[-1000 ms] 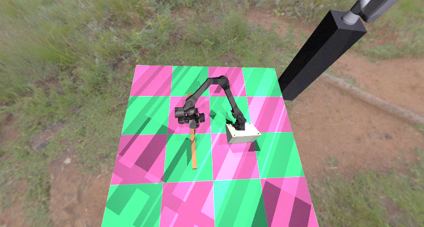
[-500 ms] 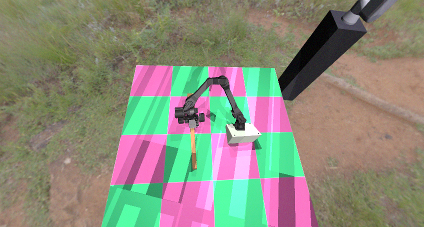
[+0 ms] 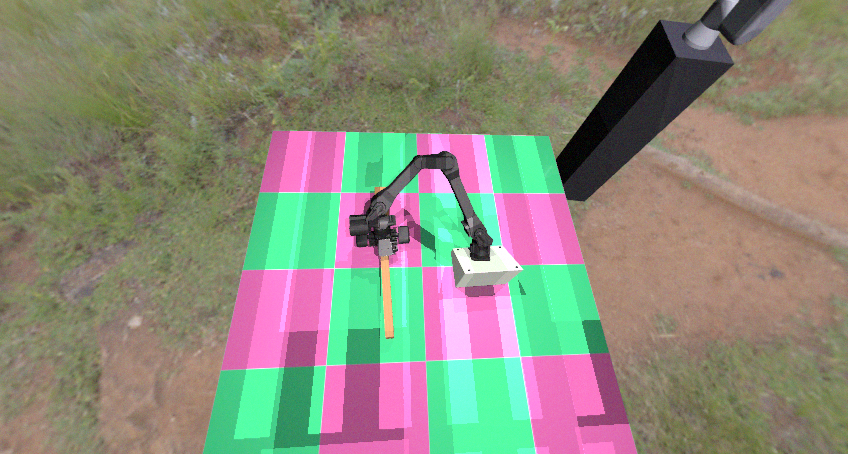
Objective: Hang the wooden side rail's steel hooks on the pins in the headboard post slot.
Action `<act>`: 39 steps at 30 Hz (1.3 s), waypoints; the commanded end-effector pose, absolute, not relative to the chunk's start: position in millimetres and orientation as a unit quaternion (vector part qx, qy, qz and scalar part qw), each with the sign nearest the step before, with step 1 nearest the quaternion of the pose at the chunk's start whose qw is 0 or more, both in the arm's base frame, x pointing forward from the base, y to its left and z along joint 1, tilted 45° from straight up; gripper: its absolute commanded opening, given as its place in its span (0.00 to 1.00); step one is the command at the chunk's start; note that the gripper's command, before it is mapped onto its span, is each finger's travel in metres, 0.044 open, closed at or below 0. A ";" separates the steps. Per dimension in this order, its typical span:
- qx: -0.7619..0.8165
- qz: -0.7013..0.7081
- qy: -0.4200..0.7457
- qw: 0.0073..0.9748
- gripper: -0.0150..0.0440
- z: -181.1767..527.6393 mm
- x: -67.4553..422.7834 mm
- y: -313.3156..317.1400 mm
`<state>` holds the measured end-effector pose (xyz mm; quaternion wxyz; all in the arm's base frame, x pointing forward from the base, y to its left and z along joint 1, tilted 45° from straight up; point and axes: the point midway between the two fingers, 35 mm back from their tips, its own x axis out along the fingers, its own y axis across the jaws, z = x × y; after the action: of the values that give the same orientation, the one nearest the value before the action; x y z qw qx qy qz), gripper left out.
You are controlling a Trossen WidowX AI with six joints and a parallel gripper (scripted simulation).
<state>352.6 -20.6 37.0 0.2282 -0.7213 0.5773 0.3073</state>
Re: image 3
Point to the dark brown post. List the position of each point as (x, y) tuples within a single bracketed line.
[(377, 189)]

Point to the wooden plank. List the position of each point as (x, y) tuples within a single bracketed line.
[(387, 300)]

